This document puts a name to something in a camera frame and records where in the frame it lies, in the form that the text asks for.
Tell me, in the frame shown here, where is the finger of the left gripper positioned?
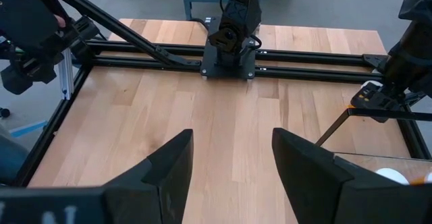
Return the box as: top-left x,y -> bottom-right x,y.
401,90 -> 427,109
350,81 -> 403,123

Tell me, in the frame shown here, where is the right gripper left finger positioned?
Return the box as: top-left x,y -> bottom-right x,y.
0,128 -> 194,224

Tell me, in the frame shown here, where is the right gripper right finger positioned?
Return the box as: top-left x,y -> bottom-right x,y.
271,127 -> 432,224

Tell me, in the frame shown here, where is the dark bulky floor equipment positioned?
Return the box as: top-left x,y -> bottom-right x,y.
0,125 -> 30,186

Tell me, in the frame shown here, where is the blue strip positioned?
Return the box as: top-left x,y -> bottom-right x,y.
9,119 -> 49,138

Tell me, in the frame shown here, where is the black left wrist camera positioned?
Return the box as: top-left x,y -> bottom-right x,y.
398,0 -> 432,23

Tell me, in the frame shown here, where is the wooden shelf with black frame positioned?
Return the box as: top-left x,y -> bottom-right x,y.
315,107 -> 432,186

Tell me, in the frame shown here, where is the silver aluminium bracket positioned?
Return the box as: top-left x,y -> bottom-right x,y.
57,47 -> 76,101

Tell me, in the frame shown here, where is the black aluminium rig frame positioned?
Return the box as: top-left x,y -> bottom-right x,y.
13,0 -> 432,188

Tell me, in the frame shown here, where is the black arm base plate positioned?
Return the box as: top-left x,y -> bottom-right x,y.
200,36 -> 257,80

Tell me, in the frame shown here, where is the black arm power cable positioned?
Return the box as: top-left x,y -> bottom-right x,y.
188,16 -> 213,32

